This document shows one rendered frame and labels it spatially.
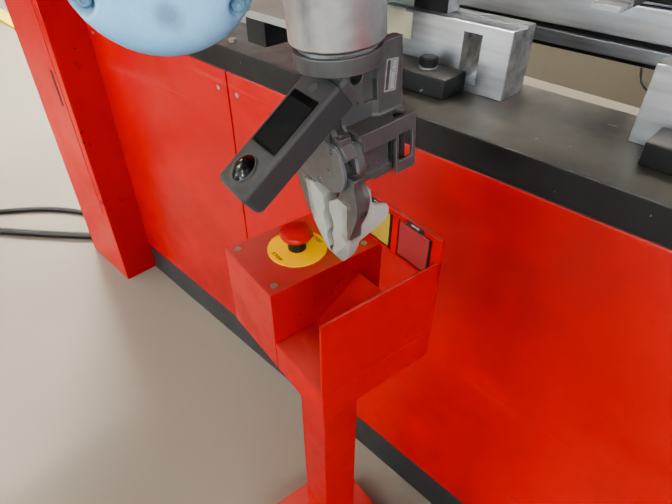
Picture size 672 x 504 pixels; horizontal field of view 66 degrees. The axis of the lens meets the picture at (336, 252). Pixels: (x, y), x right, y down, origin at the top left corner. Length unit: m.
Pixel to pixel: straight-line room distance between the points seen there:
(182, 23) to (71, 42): 1.35
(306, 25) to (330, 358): 0.31
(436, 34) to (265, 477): 1.01
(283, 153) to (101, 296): 1.51
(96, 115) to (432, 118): 1.11
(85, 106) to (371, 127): 1.25
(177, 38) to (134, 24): 0.02
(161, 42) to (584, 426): 0.75
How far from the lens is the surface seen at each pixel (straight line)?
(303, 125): 0.39
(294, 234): 0.59
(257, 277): 0.58
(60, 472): 1.47
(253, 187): 0.39
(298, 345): 0.61
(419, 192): 0.77
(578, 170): 0.64
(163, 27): 0.21
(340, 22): 0.38
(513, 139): 0.69
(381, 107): 0.45
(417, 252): 0.57
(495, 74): 0.79
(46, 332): 1.81
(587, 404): 0.81
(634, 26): 0.99
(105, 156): 1.67
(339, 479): 0.92
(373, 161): 0.45
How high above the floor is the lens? 1.16
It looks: 38 degrees down
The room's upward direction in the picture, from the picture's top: straight up
